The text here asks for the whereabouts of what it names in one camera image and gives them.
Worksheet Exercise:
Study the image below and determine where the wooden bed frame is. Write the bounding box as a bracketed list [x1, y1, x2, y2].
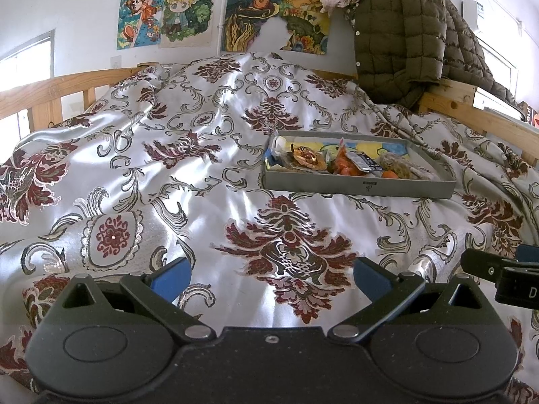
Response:
[0, 66, 539, 136]

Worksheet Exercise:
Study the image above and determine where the olive puffer jacket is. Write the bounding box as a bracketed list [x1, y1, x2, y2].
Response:
[345, 0, 524, 111]

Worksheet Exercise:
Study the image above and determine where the clear bread packet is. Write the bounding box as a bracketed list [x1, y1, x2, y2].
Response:
[378, 151, 439, 181]

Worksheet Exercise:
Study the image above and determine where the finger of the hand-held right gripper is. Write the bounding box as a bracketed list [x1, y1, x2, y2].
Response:
[460, 249, 539, 281]
[516, 244, 539, 263]

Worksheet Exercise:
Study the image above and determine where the white crumpled wrapper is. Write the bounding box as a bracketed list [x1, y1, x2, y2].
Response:
[266, 135, 292, 166]

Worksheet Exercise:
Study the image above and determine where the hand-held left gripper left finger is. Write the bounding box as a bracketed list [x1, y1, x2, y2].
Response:
[55, 257, 216, 343]

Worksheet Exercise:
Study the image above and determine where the white framed wall panel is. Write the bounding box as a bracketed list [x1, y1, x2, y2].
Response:
[480, 46, 519, 94]

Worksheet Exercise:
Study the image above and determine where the red blue printed bag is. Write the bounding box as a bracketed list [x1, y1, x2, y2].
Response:
[518, 101, 539, 128]

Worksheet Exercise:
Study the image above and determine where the blond character green poster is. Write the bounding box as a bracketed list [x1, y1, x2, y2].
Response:
[160, 0, 216, 49]

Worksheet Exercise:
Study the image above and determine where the orange red snack packet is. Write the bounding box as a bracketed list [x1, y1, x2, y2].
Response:
[332, 142, 366, 176]

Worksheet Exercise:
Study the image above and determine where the orange-haired girl blue poster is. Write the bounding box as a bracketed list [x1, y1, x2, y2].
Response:
[117, 0, 166, 51]

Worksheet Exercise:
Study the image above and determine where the white wall box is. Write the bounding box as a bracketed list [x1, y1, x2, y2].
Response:
[461, 0, 486, 31]

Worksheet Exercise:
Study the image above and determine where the window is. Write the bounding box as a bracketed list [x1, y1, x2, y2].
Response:
[0, 29, 56, 132]

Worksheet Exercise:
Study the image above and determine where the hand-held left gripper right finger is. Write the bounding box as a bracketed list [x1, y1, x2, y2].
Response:
[327, 257, 491, 342]

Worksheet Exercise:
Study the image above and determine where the grey rectangular tray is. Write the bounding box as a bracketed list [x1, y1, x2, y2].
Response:
[262, 130, 458, 200]

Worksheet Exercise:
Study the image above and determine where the floral printed blanket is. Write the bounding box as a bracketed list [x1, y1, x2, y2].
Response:
[0, 50, 539, 404]

